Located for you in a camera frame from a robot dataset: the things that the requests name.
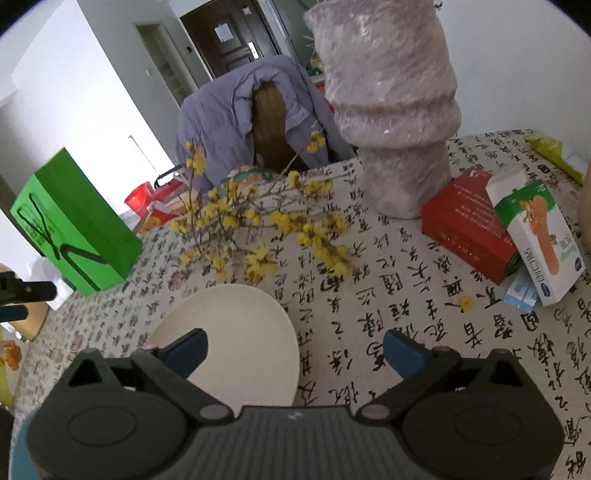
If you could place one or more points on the pale purple vase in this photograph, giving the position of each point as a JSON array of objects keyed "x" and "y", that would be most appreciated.
[{"x": 388, "y": 92}]

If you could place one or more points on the tissue pack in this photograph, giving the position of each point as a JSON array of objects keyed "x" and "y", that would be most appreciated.
[{"x": 57, "y": 300}]

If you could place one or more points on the cream plate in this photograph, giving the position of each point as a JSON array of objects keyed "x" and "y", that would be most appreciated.
[{"x": 244, "y": 332}]

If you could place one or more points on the purple jacket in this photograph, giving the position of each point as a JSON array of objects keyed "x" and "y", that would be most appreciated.
[{"x": 217, "y": 106}]

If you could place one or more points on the patterned seat cushion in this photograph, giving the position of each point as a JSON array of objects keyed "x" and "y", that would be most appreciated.
[{"x": 247, "y": 176}]

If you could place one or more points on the yellow thermos jug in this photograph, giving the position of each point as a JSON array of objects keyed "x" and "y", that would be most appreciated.
[{"x": 32, "y": 325}]

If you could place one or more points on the wooden chair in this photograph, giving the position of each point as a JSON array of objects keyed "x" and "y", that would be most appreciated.
[{"x": 272, "y": 129}]

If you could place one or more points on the red shopping bag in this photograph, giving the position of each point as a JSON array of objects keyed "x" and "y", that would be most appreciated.
[{"x": 161, "y": 212}]

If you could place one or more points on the red box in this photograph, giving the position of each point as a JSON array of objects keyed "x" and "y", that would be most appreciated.
[{"x": 461, "y": 226}]

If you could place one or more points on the dark brown door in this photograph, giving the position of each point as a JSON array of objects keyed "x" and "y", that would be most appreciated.
[{"x": 231, "y": 37}]

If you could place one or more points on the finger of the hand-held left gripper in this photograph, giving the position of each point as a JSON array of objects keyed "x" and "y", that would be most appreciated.
[
  {"x": 14, "y": 314},
  {"x": 32, "y": 290}
]

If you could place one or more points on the yellow-green snack box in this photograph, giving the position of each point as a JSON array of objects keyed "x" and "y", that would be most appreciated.
[{"x": 9, "y": 364}]

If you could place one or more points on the green paper bag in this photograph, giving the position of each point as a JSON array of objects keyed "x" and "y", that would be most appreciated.
[{"x": 78, "y": 221}]

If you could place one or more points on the white and green box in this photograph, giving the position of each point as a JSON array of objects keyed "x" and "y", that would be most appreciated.
[{"x": 540, "y": 230}]

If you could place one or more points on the yellow flower branch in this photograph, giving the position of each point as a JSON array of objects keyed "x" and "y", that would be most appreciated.
[{"x": 277, "y": 221}]

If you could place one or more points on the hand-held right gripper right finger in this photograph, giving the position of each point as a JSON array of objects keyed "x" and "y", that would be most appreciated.
[{"x": 406, "y": 353}]

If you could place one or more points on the loose yellow flower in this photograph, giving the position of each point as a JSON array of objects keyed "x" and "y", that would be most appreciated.
[{"x": 465, "y": 303}]

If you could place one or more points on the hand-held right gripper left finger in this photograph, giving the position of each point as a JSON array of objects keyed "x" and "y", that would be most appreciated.
[{"x": 187, "y": 350}]

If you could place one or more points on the small blue and white box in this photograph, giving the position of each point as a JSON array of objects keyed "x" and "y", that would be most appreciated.
[{"x": 521, "y": 293}]

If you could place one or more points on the red bucket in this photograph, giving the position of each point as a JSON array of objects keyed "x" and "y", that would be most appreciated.
[{"x": 138, "y": 198}]

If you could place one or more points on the calligraphy print tablecloth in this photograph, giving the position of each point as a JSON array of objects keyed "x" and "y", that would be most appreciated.
[{"x": 369, "y": 300}]

